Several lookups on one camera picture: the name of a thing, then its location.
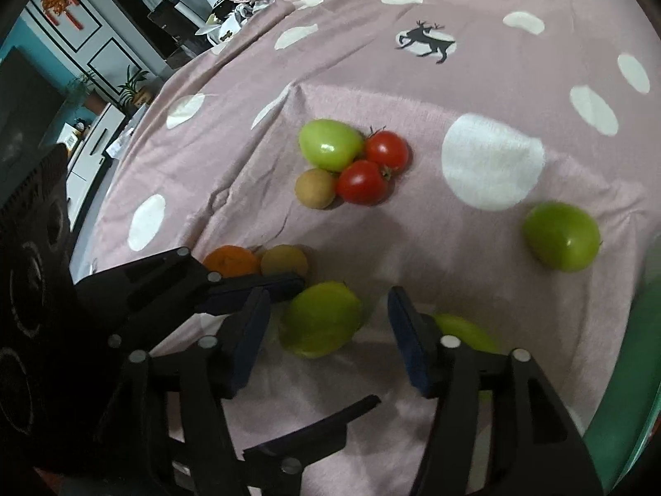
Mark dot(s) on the red wall ornament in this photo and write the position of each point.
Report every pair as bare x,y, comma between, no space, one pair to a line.
59,5

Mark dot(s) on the black box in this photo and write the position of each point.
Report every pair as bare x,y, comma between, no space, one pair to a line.
173,23

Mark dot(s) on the potted plant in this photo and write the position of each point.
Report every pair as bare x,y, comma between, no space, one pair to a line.
85,92
133,85

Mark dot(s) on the green plate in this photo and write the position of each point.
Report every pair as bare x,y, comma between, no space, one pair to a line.
627,387

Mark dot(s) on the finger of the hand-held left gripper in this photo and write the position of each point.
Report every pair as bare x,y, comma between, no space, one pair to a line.
320,434
232,289

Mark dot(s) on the black television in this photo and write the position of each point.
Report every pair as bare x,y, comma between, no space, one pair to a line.
26,103

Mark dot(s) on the yellow-brown round fruit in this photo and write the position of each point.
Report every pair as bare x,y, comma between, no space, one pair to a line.
316,188
284,261

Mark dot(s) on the white low cabinet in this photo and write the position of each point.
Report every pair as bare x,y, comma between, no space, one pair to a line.
98,139

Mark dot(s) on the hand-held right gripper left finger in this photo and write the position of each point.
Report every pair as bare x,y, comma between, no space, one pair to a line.
250,341

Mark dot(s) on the orange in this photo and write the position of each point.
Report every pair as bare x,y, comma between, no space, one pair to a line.
232,261

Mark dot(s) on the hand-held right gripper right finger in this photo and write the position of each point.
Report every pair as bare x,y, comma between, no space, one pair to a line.
408,341

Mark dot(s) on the red tomato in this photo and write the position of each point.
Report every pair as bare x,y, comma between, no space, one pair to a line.
363,182
387,150

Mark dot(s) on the pink polka dot blanket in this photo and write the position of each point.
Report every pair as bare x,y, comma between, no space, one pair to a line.
413,88

